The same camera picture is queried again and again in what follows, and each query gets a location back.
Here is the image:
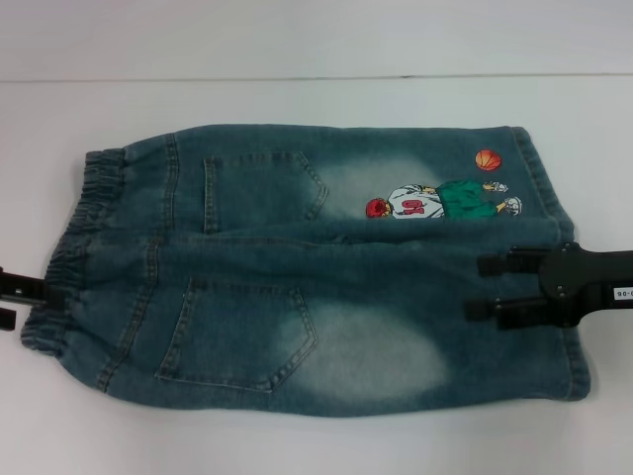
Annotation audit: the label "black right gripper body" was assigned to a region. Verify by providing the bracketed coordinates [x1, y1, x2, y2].
[537, 240, 633, 330]

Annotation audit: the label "blue denim shorts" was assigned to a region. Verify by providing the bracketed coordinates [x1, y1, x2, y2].
[18, 124, 590, 407]

